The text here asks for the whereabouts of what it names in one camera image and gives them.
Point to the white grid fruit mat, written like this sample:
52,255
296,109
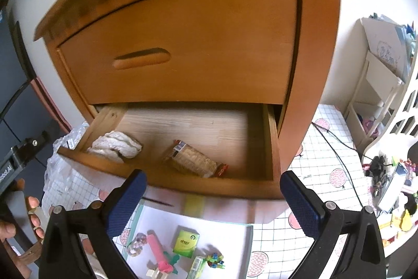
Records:
228,153

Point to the colourful building block toy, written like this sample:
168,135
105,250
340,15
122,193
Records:
215,260

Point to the teal hair clip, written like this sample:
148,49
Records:
172,260

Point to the green tissue pack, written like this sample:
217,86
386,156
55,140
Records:
196,268
186,242

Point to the white teal shallow tray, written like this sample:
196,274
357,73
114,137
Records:
233,241

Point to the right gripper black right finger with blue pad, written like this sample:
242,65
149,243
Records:
363,253

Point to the white shelf unit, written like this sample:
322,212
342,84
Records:
382,114

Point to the cracker snack packet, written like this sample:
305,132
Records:
188,160

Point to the person's left hand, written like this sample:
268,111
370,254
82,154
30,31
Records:
21,231

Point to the open wooden drawer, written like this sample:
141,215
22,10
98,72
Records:
223,149

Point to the white hair clip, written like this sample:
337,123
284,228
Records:
156,274

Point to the dark toy clutter pile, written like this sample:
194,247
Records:
390,190

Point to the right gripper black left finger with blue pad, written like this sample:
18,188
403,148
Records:
63,255

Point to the wooden nightstand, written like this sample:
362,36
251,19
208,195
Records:
274,52

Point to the cream knitted cloth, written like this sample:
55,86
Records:
115,146

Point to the small round trinket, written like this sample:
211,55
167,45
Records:
134,248

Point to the pink hair clip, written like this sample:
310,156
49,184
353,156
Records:
162,264

